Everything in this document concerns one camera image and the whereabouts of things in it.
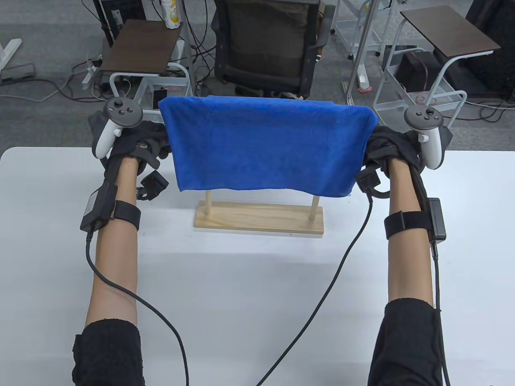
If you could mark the person's left hand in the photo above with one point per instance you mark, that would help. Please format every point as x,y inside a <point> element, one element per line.
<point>141,140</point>

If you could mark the person's right hand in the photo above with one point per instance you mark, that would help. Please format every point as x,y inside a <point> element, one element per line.
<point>390,142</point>

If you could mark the blue square towel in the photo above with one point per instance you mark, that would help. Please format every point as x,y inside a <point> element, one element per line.
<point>265,144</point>

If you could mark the wooden desktop rack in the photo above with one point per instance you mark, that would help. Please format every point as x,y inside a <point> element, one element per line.
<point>257,219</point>

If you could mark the person's right forearm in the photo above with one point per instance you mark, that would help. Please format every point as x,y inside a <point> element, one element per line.
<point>410,273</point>

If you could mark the person's left forearm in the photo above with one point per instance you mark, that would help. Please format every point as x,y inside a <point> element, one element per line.
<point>116,261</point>

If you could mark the white desktop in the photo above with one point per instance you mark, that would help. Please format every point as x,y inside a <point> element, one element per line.
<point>257,301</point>

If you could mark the grey white left hand controller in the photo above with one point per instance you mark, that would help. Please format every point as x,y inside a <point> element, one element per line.
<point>122,110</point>

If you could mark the grey white hand controller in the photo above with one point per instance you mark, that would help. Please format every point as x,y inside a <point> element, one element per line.
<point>423,116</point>
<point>122,110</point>

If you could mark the grey white right hand controller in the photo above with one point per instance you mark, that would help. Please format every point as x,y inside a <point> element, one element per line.
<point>423,116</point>

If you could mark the black phone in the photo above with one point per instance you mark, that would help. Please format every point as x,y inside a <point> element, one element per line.
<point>159,96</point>

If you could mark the black box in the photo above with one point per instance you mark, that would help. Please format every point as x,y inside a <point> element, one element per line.
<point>416,70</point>

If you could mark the white power strip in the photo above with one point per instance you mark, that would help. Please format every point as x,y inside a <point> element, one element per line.
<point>90,74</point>

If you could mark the brown top white side table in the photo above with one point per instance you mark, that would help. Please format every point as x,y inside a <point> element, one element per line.
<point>446,28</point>
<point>141,48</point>

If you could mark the white metal stand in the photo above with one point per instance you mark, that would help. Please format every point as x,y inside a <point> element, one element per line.
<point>361,52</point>

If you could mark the white bottle yellow print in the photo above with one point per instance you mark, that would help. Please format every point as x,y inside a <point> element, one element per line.
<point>171,14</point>

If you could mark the black computer tower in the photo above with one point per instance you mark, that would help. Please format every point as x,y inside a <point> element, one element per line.
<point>128,10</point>

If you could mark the grey flat floor base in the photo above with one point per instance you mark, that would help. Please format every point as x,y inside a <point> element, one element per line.
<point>18,71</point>

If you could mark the black cabinet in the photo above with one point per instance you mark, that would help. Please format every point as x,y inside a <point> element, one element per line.
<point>495,48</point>

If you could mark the black office chair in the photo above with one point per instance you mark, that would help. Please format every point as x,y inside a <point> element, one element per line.
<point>265,48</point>

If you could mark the white desk foot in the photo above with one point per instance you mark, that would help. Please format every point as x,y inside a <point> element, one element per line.
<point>9,52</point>

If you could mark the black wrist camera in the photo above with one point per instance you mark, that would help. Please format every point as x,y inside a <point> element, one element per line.
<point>368,181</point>
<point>155,185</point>

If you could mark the white metal frame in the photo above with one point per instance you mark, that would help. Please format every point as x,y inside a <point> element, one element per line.
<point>346,28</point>

